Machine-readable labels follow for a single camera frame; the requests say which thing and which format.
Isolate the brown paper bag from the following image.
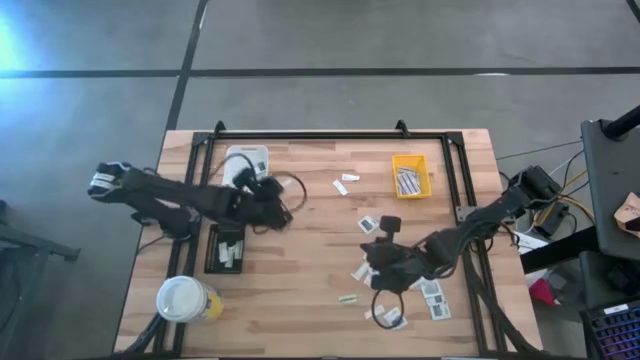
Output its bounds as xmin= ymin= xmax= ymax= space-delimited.
xmin=613 ymin=191 xmax=640 ymax=239

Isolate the white paper sheet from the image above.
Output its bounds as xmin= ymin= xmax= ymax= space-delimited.
xmin=513 ymin=231 xmax=550 ymax=257

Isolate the yellow floor cable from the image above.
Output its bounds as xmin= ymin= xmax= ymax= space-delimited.
xmin=532 ymin=168 xmax=597 ymax=227

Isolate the grey metal mounting plate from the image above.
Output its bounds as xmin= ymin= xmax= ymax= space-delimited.
xmin=455 ymin=204 xmax=481 ymax=222

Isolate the blue striped bandage packet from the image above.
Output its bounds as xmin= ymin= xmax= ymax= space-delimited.
xmin=397 ymin=174 xmax=422 ymax=197

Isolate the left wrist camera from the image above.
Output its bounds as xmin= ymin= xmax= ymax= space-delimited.
xmin=233 ymin=168 xmax=257 ymax=190

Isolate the thin black floor cable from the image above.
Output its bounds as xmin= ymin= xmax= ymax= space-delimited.
xmin=494 ymin=139 xmax=584 ymax=162

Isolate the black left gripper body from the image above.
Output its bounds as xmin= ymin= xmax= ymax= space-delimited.
xmin=249 ymin=178 xmax=295 ymax=232

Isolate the yellow plastic basket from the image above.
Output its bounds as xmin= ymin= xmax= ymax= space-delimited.
xmin=391 ymin=153 xmax=433 ymax=201

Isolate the white plastic bin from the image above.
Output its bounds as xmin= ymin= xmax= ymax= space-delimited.
xmin=220 ymin=144 xmax=270 ymax=205

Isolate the black stand base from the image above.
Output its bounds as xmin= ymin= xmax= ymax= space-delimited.
xmin=0 ymin=198 xmax=82 ymax=360

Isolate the backlit black keyboard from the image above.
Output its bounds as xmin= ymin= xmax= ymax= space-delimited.
xmin=578 ymin=298 xmax=640 ymax=360

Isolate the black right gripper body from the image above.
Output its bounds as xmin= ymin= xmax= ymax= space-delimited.
xmin=360 ymin=239 xmax=426 ymax=295

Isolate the black plastic basket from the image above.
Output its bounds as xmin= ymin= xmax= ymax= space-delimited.
xmin=203 ymin=223 xmax=247 ymax=275

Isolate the red object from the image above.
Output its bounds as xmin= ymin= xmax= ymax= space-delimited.
xmin=528 ymin=277 xmax=560 ymax=307

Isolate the black vertical pole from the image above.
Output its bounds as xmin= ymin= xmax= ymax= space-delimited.
xmin=601 ymin=103 xmax=640 ymax=142

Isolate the dark grey side table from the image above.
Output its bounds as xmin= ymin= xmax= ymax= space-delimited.
xmin=579 ymin=118 xmax=640 ymax=262

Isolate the black table leg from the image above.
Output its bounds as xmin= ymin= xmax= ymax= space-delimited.
xmin=519 ymin=225 xmax=601 ymax=275

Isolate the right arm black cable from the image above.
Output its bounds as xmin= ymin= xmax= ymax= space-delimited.
xmin=370 ymin=288 xmax=405 ymax=331

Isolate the black power adapter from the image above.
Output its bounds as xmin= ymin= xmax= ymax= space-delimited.
xmin=532 ymin=201 xmax=570 ymax=240

